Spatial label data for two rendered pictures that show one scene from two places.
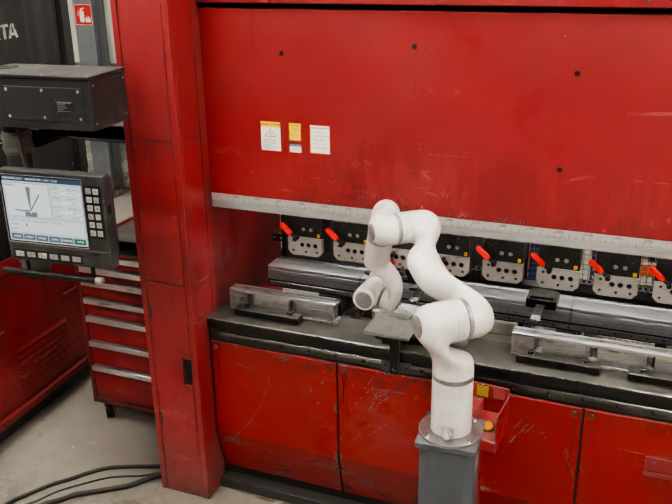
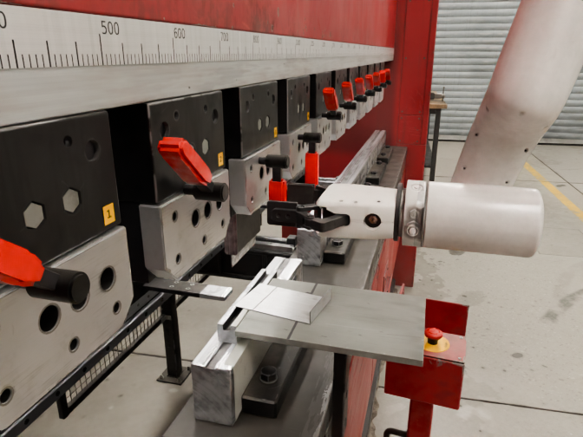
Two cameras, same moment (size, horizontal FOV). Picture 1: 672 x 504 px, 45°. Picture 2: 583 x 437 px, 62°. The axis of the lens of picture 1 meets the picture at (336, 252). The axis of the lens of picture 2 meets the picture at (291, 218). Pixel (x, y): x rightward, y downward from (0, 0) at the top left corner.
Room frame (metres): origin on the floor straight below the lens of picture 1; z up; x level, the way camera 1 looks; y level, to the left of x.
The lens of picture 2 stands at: (2.96, 0.42, 1.38)
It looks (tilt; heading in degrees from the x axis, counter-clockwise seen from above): 19 degrees down; 264
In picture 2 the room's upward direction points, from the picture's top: straight up
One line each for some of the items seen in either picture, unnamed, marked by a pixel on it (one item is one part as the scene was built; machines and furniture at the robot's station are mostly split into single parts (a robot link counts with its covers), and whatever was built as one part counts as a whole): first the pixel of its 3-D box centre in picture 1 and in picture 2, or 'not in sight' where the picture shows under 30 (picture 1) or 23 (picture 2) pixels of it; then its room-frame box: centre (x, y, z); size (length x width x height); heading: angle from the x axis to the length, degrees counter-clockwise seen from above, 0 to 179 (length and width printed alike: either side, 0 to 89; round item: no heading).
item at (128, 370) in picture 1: (152, 325); not in sight; (3.85, 0.97, 0.50); 0.50 x 0.50 x 1.00; 68
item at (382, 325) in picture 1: (396, 321); (336, 316); (2.82, -0.23, 1.00); 0.26 x 0.18 x 0.01; 158
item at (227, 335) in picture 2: not in sight; (250, 302); (2.95, -0.30, 0.98); 0.20 x 0.03 x 0.03; 68
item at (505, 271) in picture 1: (504, 257); (305, 112); (2.81, -0.63, 1.26); 0.15 x 0.09 x 0.17; 68
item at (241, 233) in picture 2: (408, 276); (243, 225); (2.96, -0.28, 1.13); 0.10 x 0.02 x 0.10; 68
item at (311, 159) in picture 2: not in sight; (309, 159); (2.84, -0.40, 1.20); 0.04 x 0.02 x 0.10; 158
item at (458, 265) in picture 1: (452, 251); (278, 124); (2.89, -0.45, 1.26); 0.15 x 0.09 x 0.17; 68
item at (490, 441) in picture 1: (475, 414); (429, 342); (2.54, -0.50, 0.75); 0.20 x 0.16 x 0.18; 63
